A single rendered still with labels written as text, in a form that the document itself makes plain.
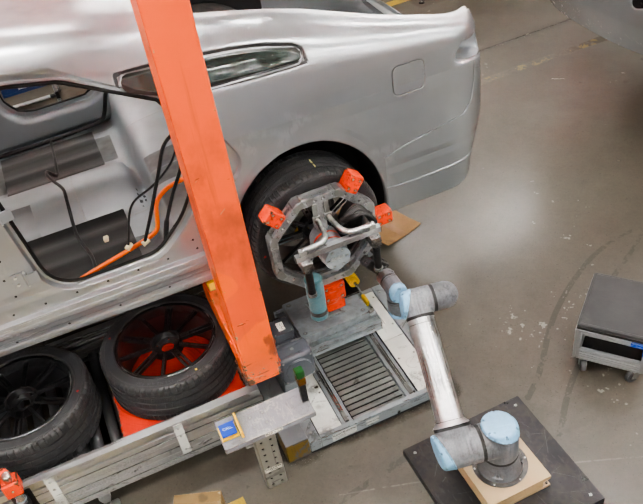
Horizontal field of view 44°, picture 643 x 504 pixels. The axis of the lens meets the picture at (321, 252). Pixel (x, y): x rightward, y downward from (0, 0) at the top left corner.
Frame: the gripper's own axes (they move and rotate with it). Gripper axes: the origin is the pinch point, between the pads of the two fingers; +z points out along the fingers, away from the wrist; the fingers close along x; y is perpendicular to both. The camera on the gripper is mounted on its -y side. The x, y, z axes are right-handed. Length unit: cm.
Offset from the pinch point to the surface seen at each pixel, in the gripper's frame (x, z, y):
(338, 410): -69, -42, 12
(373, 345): -44, -11, 37
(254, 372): -57, -44, -51
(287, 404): -61, -56, -34
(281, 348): -56, -19, -24
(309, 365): -55, -29, -11
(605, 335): 38, -82, 85
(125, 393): -107, -13, -81
